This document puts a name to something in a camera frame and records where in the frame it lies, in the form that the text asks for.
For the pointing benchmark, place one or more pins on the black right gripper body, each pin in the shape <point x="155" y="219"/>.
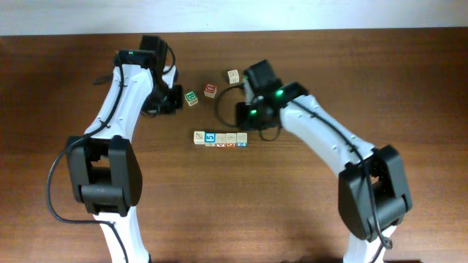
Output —
<point x="249" y="117"/>

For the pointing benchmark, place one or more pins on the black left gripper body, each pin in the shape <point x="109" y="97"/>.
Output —
<point x="164" y="101"/>

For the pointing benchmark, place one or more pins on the plain wooden block row end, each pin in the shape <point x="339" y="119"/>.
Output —
<point x="199" y="137"/>

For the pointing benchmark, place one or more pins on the blue K wooden block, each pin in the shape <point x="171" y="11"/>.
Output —
<point x="242" y="139"/>

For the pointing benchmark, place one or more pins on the red I wooden block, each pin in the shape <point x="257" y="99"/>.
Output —
<point x="231" y="139"/>

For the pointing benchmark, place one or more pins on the ice cream wooden block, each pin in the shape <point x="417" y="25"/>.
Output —
<point x="220" y="140"/>

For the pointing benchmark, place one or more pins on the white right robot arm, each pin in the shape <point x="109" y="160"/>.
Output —
<point x="374" y="195"/>

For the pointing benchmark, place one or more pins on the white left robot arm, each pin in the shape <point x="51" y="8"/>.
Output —
<point x="103" y="167"/>

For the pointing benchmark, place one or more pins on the green B wooden block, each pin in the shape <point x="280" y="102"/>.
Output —
<point x="191" y="98"/>

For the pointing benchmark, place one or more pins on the green R wooden block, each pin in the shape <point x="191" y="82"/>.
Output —
<point x="233" y="76"/>

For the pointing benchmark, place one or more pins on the red U wooden block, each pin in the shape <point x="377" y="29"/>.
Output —
<point x="210" y="90"/>

